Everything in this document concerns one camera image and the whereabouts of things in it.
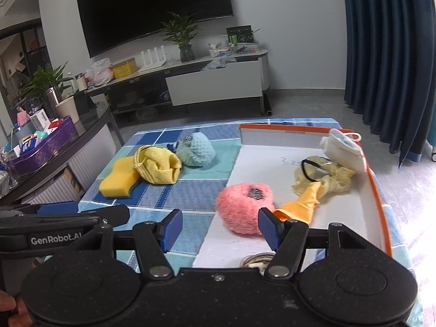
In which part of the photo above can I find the usb cable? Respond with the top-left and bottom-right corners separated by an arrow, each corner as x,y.
239,252 -> 275,275

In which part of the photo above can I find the yellow sponge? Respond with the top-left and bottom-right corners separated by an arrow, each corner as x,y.
98,156 -> 140,199

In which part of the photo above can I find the orange cloth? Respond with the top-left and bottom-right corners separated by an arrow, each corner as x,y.
273,181 -> 321,225

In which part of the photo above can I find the pink fluffy pompom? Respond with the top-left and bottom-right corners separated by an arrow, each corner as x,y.
216,182 -> 275,235

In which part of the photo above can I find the yellow striped towel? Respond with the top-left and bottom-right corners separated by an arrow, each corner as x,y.
134,146 -> 182,184

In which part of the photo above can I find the black hair tie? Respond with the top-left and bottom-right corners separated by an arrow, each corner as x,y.
300,157 -> 334,183

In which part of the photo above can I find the pale yellow scrunchie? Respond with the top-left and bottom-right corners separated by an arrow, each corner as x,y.
292,156 -> 355,199

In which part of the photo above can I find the blue orange knitted toy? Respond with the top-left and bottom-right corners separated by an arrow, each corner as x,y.
166,142 -> 179,152

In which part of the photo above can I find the teal crochet plush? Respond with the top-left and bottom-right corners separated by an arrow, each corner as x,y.
175,132 -> 216,167

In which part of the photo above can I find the white drawstring pouch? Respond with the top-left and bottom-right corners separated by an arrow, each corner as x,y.
320,128 -> 367,174

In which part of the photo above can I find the person's left hand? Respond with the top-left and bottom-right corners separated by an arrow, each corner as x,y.
0,291 -> 33,327

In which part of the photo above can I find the dark round side table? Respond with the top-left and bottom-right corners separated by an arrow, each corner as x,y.
1,102 -> 125,206

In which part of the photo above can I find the blue checkered tablecloth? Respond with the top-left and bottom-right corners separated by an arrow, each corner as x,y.
32,118 -> 425,327

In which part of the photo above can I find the orange-rimmed white box lid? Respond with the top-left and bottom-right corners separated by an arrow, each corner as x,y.
193,123 -> 392,268

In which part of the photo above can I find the purple tray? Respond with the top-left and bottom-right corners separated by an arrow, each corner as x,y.
6,116 -> 78,181

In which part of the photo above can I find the white paper cup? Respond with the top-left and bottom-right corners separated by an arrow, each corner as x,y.
55,97 -> 80,124

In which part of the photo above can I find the steel tumbler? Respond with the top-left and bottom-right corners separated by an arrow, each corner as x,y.
45,86 -> 61,117

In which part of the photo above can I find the green plant on table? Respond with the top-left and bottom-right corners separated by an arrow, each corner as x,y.
24,63 -> 72,101

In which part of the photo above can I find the white plastic bag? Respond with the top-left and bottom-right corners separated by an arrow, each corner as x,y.
85,57 -> 114,87

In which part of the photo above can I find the yellow box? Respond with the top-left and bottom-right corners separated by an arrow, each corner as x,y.
111,57 -> 137,79

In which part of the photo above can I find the white tv cabinet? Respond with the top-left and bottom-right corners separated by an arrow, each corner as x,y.
88,50 -> 272,115

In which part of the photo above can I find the white wifi router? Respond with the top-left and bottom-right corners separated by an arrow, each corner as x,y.
138,45 -> 167,73

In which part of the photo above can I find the black green display box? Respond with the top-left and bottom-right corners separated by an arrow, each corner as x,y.
226,25 -> 254,46

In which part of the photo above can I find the potted bamboo plant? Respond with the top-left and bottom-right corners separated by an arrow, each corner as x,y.
162,12 -> 200,63

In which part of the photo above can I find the black television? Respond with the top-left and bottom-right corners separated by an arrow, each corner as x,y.
77,0 -> 233,57

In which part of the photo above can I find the dark blue curtain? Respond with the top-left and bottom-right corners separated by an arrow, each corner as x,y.
344,0 -> 435,163

